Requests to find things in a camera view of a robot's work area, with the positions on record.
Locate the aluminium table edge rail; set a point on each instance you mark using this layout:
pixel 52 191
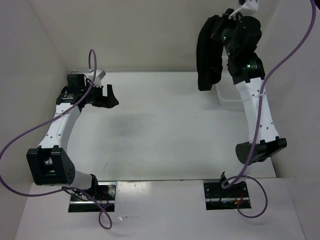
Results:
pixel 72 75

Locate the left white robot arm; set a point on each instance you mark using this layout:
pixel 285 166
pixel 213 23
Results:
pixel 49 163

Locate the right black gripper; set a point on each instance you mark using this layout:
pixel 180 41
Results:
pixel 225 19

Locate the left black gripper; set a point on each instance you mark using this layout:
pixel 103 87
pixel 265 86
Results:
pixel 107 102

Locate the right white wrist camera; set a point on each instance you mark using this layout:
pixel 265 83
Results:
pixel 248 8

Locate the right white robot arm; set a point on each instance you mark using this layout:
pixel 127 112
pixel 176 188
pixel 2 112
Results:
pixel 239 34

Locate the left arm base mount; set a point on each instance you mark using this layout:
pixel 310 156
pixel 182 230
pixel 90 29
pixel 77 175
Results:
pixel 105 195

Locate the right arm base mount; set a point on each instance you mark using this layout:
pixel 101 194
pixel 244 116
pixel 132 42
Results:
pixel 217 198

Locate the black shorts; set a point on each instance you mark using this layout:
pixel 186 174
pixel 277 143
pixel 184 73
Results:
pixel 209 62

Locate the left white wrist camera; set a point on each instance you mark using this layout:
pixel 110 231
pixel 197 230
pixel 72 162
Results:
pixel 96 77

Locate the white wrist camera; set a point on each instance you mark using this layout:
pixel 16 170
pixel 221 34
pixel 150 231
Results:
pixel 96 77
pixel 248 8

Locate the white plastic basket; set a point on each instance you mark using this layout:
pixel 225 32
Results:
pixel 227 93

